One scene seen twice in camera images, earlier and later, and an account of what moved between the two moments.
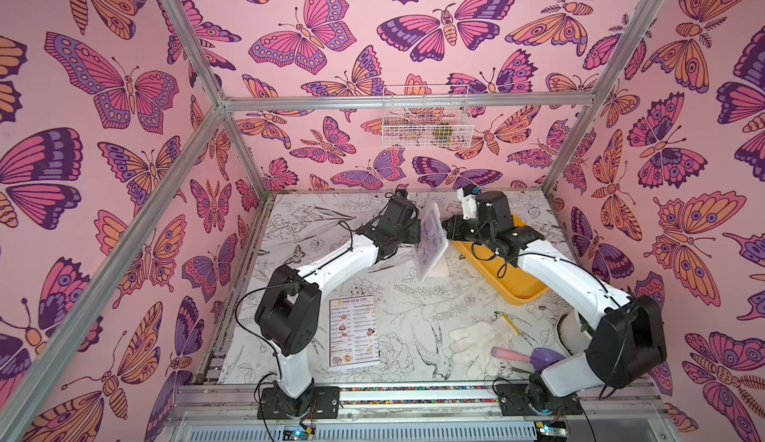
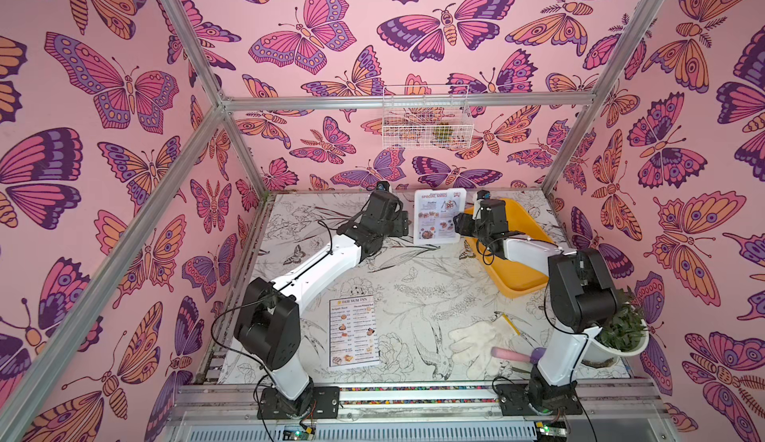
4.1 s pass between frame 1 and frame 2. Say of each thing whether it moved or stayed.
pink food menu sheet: moved
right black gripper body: stayed
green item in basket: stayed
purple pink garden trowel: stayed
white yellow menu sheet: stayed
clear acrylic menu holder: moved
